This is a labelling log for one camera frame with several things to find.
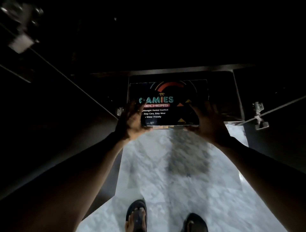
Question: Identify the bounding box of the dark wooden cabinet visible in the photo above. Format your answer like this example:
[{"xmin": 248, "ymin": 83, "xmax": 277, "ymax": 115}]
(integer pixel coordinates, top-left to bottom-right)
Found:
[{"xmin": 0, "ymin": 0, "xmax": 306, "ymax": 134}]

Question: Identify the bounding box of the person's left hand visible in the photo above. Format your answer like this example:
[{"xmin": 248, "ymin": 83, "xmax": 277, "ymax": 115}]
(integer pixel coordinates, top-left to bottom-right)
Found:
[{"xmin": 114, "ymin": 100, "xmax": 153, "ymax": 142}]

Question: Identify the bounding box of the black sandal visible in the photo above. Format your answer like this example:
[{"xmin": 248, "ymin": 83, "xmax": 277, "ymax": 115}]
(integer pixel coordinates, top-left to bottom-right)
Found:
[
  {"xmin": 180, "ymin": 213, "xmax": 209, "ymax": 232},
  {"xmin": 125, "ymin": 199, "xmax": 148, "ymax": 232}
]

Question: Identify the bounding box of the person's left forearm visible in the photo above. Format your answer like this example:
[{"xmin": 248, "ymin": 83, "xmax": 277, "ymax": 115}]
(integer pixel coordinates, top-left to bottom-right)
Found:
[{"xmin": 0, "ymin": 133, "xmax": 125, "ymax": 232}]

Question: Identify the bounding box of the person's right forearm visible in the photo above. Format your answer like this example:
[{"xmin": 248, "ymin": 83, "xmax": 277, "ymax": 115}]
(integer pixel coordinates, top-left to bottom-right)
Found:
[{"xmin": 215, "ymin": 136, "xmax": 306, "ymax": 232}]

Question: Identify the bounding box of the person's left foot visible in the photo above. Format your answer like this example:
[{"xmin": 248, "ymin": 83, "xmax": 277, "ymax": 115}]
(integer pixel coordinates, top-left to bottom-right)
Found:
[{"xmin": 125, "ymin": 207, "xmax": 146, "ymax": 232}]

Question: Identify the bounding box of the black Skechers Foamies shoe box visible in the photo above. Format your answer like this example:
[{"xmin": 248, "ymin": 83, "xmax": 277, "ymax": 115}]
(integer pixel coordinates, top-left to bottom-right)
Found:
[{"xmin": 128, "ymin": 79, "xmax": 210, "ymax": 127}]

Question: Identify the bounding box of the person's right hand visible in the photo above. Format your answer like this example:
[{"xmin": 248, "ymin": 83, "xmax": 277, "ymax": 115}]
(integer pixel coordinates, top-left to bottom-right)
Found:
[{"xmin": 184, "ymin": 101, "xmax": 231, "ymax": 148}]

